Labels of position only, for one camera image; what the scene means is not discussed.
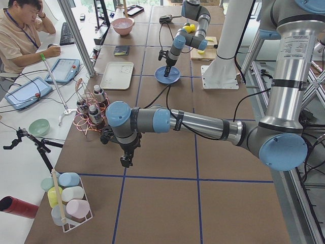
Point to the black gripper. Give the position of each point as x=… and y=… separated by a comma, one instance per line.
x=169, y=62

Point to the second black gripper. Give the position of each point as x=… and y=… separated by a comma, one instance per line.
x=129, y=148

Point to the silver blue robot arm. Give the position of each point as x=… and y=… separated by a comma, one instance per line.
x=194, y=11

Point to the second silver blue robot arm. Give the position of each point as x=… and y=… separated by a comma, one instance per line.
x=276, y=138

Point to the blue round plate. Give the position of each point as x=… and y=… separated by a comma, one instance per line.
x=173, y=76

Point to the whole yellow lemon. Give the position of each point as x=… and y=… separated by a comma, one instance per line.
x=187, y=28

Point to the wooden cutting board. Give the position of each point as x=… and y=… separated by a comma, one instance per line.
x=210, y=51

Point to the metal scoop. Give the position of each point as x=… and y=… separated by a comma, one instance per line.
x=168, y=18

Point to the grey folded cloth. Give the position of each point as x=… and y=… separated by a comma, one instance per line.
x=122, y=50

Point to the cream bear tray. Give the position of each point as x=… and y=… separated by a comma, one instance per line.
x=117, y=75

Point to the tea bottle near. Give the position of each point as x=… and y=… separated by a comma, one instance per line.
x=96, y=117

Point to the tea bottle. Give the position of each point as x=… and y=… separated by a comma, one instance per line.
x=82, y=108
x=96, y=117
x=100, y=96

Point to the pink bowl of ice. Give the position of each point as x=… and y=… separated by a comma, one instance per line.
x=123, y=26

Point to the light blue cup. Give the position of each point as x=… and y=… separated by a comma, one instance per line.
x=69, y=179

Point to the white cup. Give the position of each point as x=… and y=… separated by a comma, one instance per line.
x=71, y=193

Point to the tea bottle middle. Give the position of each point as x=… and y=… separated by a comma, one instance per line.
x=82, y=108

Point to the pink cup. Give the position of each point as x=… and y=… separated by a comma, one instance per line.
x=78, y=208

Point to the tea bottle far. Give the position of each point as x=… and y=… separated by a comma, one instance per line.
x=100, y=96

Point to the mint green cup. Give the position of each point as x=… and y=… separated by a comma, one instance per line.
x=47, y=184

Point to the yellow cup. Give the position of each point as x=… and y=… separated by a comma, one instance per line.
x=52, y=197

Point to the grey blue cup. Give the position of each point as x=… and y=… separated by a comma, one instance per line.
x=56, y=216

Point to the green bowl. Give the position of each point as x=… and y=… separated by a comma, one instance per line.
x=39, y=127

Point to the blue teach pendant far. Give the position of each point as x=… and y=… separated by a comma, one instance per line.
x=65, y=69

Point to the blue teach pendant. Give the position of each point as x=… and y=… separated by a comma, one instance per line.
x=65, y=69
x=28, y=93

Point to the black keyboard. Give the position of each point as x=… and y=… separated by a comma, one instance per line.
x=66, y=37

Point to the blue teach pendant near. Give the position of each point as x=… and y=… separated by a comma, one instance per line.
x=28, y=93

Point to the red cylinder tube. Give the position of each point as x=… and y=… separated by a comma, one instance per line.
x=18, y=207

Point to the seated person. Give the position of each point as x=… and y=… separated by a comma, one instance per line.
x=21, y=21

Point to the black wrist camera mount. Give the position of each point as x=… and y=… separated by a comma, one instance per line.
x=163, y=54

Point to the copper wire bottle rack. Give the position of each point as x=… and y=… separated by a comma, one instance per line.
x=84, y=124

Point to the white wire cup rack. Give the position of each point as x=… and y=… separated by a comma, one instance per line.
x=69, y=221

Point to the aluminium frame post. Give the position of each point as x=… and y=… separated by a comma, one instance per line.
x=70, y=19

